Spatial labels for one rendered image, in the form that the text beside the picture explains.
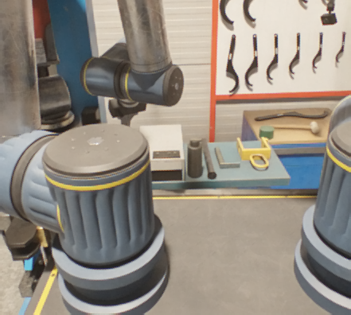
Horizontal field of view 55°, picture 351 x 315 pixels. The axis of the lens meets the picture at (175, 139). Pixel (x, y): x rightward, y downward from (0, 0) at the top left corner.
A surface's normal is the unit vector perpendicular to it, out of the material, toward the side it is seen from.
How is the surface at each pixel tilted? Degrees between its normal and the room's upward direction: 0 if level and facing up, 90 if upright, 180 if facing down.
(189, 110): 90
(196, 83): 90
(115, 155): 6
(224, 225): 0
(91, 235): 90
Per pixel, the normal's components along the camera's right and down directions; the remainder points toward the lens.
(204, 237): -0.03, -0.89
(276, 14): 0.03, 0.45
